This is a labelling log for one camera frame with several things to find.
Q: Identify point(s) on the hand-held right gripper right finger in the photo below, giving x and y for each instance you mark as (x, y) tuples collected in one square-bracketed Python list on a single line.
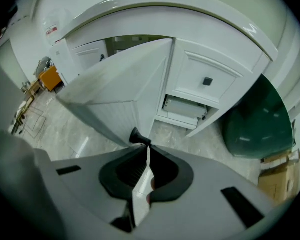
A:
[(205, 179)]

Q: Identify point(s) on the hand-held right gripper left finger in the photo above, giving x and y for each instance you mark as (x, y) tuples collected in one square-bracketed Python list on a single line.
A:
[(85, 184)]

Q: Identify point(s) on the white cabinet door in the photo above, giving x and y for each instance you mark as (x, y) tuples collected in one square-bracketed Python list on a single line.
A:
[(120, 84), (87, 56)]

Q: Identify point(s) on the white vanity cabinet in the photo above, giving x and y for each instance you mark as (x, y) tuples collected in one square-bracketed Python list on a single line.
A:
[(227, 99)]

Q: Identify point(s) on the person's beige shirt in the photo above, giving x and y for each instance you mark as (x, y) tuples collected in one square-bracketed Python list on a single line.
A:
[(15, 171)]

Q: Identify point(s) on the brown cardboard box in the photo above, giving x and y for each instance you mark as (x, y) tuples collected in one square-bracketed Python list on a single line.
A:
[(277, 181)]

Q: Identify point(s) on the dark green bin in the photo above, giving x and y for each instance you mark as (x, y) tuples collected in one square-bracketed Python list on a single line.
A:
[(260, 124)]

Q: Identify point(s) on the wooden side table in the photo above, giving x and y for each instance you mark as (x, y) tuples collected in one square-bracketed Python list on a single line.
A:
[(36, 87)]

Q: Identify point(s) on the orange upholstered chair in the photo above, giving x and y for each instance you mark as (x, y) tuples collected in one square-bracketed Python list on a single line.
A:
[(50, 79)]

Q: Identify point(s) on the white water dispenser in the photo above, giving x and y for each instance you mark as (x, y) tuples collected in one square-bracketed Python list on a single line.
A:
[(62, 61)]

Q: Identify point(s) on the grey cushion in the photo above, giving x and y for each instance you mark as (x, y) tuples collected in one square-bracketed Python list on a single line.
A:
[(43, 64)]

